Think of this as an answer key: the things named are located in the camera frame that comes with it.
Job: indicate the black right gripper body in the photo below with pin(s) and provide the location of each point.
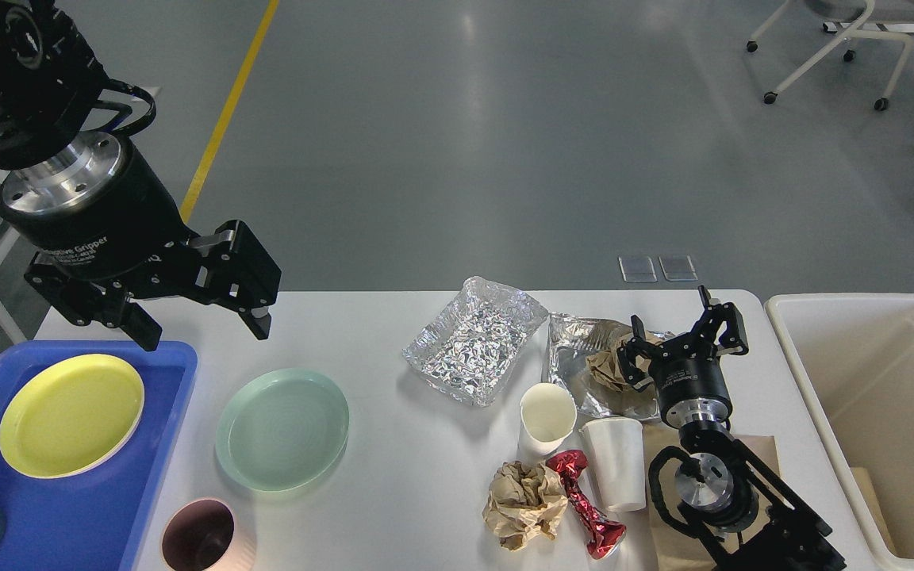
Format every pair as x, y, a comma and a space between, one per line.
691, 389

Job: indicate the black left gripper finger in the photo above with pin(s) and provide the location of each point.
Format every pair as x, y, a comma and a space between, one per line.
81, 303
229, 268

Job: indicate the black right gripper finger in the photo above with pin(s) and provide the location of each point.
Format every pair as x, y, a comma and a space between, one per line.
719, 331
636, 348

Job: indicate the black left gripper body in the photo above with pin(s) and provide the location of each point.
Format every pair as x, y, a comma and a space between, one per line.
101, 213

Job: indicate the mint green plate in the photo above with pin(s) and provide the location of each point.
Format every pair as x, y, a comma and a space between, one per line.
282, 430

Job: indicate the pink ribbed mug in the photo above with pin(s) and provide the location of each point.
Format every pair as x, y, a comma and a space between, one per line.
207, 534

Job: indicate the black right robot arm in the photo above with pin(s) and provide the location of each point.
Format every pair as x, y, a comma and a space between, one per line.
711, 486

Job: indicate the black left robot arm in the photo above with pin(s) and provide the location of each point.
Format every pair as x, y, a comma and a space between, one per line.
52, 88

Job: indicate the crumpled brown paper on foil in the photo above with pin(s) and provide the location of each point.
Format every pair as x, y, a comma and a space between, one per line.
604, 365

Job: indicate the flat foil sheet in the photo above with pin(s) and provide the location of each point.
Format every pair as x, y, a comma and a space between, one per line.
570, 340

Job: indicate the white paper cup inverted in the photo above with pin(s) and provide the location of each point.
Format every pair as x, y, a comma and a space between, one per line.
616, 455

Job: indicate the white paper cup upright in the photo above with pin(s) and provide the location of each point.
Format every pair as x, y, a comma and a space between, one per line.
548, 415

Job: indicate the yellow plate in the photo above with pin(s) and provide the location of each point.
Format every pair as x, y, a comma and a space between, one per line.
72, 417

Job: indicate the crumpled foil tray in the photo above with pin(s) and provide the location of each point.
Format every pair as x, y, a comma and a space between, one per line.
469, 349

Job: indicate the red foil wrapper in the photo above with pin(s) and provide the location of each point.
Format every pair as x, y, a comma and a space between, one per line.
604, 534

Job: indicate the beige plastic bin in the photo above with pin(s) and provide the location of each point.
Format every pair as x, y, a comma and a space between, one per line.
852, 355

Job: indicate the crumpled brown paper ball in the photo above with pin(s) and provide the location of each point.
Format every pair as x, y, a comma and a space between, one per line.
524, 501

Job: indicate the blue plastic tray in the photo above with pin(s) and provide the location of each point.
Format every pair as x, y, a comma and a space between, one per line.
97, 520

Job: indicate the white rolling chair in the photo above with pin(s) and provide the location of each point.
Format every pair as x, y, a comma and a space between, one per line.
847, 24

